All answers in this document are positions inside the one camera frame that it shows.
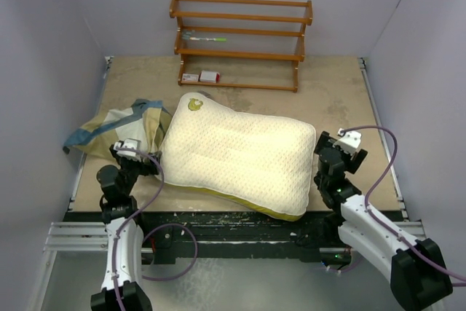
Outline blue tan white checked pillowcase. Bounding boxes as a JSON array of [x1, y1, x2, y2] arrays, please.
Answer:
[[63, 99, 172, 160]]

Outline white pillow with yellow band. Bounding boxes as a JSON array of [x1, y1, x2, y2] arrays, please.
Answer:
[[160, 92, 316, 221]]

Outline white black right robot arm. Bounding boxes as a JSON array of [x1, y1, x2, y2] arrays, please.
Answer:
[[314, 129, 453, 310]]

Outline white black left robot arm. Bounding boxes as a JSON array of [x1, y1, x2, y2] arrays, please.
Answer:
[[90, 138, 159, 310]]

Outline white red small box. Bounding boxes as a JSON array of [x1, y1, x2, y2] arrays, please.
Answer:
[[181, 74, 199, 82]]

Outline white box with red side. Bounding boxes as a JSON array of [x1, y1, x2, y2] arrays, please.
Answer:
[[199, 70, 220, 83]]

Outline grey capped pens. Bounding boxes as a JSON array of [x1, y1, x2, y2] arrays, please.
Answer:
[[181, 31, 194, 40]]

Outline brown wooden shelf rack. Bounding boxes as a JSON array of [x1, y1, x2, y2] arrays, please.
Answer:
[[169, 0, 313, 93]]

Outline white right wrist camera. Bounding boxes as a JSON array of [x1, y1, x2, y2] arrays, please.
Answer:
[[333, 128, 362, 155]]

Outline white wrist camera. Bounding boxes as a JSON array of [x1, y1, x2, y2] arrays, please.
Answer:
[[113, 138, 141, 157], [333, 128, 362, 155]]

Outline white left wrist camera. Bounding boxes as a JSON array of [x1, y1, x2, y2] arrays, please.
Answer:
[[113, 138, 141, 157]]

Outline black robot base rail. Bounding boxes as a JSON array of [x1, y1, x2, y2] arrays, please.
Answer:
[[65, 210, 405, 264]]

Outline aluminium frame rail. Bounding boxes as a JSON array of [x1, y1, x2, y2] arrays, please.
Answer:
[[44, 222, 108, 252]]

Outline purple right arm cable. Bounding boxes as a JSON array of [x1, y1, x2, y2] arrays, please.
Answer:
[[323, 125, 466, 288]]

